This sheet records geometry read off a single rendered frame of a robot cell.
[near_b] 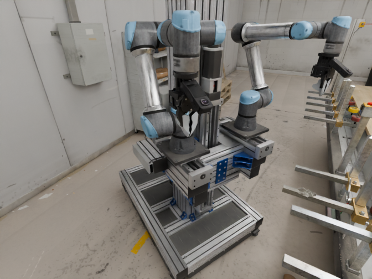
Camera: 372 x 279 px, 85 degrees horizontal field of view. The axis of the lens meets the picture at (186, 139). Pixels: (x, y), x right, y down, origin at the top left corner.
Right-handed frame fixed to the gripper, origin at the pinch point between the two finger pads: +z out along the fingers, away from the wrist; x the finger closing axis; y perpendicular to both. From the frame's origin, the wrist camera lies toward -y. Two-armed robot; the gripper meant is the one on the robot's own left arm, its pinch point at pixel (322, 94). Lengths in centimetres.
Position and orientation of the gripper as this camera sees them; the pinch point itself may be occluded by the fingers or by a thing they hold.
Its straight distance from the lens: 132.2
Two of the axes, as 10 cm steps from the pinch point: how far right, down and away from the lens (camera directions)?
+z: 0.0, 8.7, 4.9
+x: -8.4, 2.6, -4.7
